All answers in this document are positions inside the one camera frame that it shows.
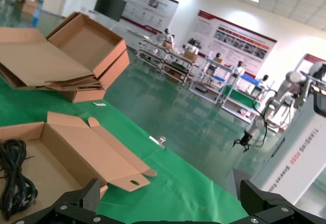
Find open brown cardboard box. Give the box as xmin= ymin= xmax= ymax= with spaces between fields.
xmin=0 ymin=111 xmax=157 ymax=217

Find metal shelf workbench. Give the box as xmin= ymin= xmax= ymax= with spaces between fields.
xmin=189 ymin=57 xmax=240 ymax=105
xmin=136 ymin=39 xmax=199 ymax=83

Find red framed photo poster board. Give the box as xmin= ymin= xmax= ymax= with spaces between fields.
xmin=196 ymin=10 xmax=278 ymax=77

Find narrow red framed poster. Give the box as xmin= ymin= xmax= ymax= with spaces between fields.
xmin=297 ymin=53 xmax=326 ymax=82

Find black device with orange lights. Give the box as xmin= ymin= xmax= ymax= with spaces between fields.
xmin=312 ymin=63 xmax=326 ymax=118

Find black wall monitor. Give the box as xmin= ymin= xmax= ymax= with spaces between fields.
xmin=94 ymin=0 xmax=127 ymax=22

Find stack of flat cardboard boxes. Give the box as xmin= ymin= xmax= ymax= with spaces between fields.
xmin=0 ymin=12 xmax=127 ymax=90

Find green topped workbench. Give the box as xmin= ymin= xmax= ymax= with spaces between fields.
xmin=221 ymin=75 xmax=263 ymax=123

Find black background robot gripper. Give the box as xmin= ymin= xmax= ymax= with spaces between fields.
xmin=233 ymin=131 xmax=253 ymax=153

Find black power cable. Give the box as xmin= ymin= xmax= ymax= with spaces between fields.
xmin=0 ymin=139 xmax=39 ymax=221

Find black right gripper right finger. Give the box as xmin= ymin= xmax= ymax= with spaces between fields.
xmin=239 ymin=179 xmax=326 ymax=224

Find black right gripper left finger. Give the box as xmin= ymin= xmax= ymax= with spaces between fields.
xmin=12 ymin=178 xmax=128 ymax=224

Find distant cardboard box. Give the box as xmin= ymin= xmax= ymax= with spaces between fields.
xmin=15 ymin=0 xmax=39 ymax=15

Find white cabinet with red text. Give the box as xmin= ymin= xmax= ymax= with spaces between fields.
xmin=251 ymin=91 xmax=326 ymax=209

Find stacked flat cardboard boxes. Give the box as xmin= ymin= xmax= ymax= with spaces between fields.
xmin=0 ymin=50 xmax=130 ymax=104

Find wide white red poster board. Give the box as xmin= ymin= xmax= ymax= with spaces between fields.
xmin=117 ymin=0 xmax=179 ymax=34

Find green tablecloth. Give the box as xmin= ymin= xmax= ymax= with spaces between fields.
xmin=0 ymin=77 xmax=250 ymax=224

